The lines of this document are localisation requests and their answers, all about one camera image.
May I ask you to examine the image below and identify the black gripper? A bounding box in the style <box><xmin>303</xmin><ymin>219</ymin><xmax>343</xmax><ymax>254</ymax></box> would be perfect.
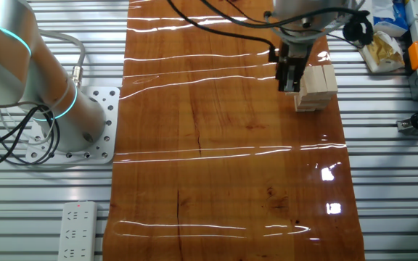
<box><xmin>276</xmin><ymin>42</ymin><xmax>312</xmax><ymax>94</ymax></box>

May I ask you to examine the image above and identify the clear bag with yellow content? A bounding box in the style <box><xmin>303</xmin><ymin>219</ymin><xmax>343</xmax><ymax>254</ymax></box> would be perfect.
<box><xmin>357</xmin><ymin>30</ymin><xmax>406</xmax><ymax>73</ymax></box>

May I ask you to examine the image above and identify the blue and white package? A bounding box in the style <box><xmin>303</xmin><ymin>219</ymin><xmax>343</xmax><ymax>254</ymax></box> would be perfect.
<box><xmin>372</xmin><ymin>0</ymin><xmax>409</xmax><ymax>37</ymax></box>

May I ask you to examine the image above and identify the glossy wood-grain table mat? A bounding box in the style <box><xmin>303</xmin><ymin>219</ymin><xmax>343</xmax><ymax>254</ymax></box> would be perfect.
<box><xmin>102</xmin><ymin>0</ymin><xmax>366</xmax><ymax>261</ymax></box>

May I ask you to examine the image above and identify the white power strip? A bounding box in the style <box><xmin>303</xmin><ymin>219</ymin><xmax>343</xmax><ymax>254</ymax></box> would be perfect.
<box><xmin>57</xmin><ymin>201</ymin><xmax>98</xmax><ymax>261</ymax></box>

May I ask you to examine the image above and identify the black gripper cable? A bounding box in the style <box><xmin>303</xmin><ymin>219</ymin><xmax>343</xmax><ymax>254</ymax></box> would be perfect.
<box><xmin>165</xmin><ymin>0</ymin><xmax>279</xmax><ymax>62</ymax></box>

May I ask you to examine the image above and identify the perforated silver base plate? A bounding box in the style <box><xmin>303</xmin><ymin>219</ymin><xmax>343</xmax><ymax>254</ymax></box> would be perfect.
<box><xmin>23</xmin><ymin>86</ymin><xmax>121</xmax><ymax>166</ymax></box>

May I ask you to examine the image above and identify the grey cable with metal connector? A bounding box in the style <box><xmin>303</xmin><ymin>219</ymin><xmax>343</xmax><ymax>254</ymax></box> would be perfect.
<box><xmin>38</xmin><ymin>29</ymin><xmax>86</xmax><ymax>90</ymax></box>

